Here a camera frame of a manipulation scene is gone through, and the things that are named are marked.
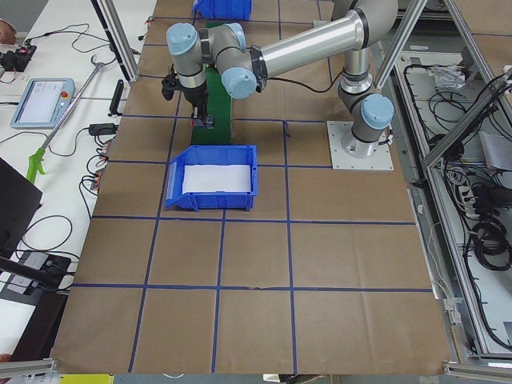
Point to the green handled reacher grabber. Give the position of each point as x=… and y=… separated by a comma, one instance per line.
x=35, y=160

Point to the aluminium frame post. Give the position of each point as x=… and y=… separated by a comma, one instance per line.
x=114, y=28

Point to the teach pendant tablet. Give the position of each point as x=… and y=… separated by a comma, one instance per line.
x=43, y=103

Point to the blue bin left side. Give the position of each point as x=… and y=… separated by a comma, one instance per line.
x=212, y=155

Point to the black power adapter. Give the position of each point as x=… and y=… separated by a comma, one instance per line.
x=100, y=129

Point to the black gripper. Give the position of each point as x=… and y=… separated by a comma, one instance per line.
x=194, y=94

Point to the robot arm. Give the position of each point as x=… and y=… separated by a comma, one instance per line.
x=354, y=27

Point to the blue bin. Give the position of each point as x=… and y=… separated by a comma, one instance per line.
x=224, y=9
x=212, y=155

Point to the blue bin right side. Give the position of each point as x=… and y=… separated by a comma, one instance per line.
x=224, y=9

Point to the green conveyor belt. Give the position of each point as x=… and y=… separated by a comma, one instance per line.
x=218, y=101

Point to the red push button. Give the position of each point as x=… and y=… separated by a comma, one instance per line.
x=203, y=122

